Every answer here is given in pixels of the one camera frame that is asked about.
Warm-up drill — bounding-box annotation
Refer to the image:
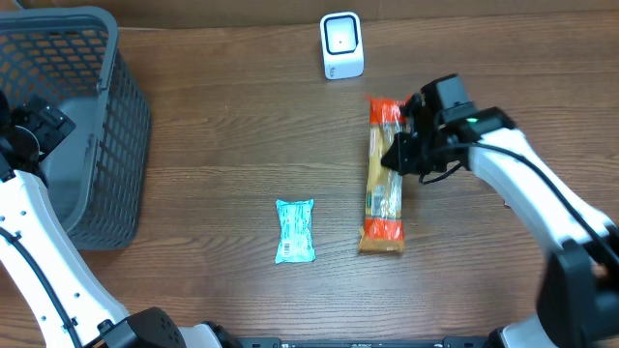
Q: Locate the orange spaghetti package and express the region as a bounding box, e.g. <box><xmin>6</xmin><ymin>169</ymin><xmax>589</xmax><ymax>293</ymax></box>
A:
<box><xmin>358</xmin><ymin>98</ymin><xmax>409</xmax><ymax>252</ymax></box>

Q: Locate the teal snack packet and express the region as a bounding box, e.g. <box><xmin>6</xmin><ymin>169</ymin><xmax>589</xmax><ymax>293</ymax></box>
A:
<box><xmin>275</xmin><ymin>199</ymin><xmax>315</xmax><ymax>264</ymax></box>

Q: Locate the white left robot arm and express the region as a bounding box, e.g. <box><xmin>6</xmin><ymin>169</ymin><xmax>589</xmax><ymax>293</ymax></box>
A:
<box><xmin>1</xmin><ymin>97</ymin><xmax>241</xmax><ymax>348</ymax></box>

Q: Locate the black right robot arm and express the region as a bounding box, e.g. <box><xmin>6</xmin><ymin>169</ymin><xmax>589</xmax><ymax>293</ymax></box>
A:
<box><xmin>381</xmin><ymin>74</ymin><xmax>618</xmax><ymax>348</ymax></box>

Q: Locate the grey plastic basket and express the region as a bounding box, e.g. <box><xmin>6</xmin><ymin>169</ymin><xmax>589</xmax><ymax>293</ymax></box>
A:
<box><xmin>1</xmin><ymin>7</ymin><xmax>151</xmax><ymax>250</ymax></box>

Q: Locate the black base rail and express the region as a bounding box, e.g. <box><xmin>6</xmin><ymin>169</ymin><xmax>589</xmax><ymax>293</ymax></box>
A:
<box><xmin>238</xmin><ymin>336</ymin><xmax>490</xmax><ymax>348</ymax></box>

